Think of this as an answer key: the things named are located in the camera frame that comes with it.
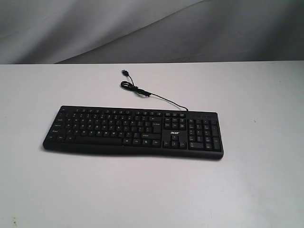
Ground black acer keyboard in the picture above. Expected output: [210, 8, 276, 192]
[43, 106, 224, 160]

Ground grey backdrop cloth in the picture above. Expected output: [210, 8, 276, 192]
[0, 0, 304, 64]

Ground black keyboard usb cable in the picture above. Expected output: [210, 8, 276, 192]
[120, 69, 190, 112]

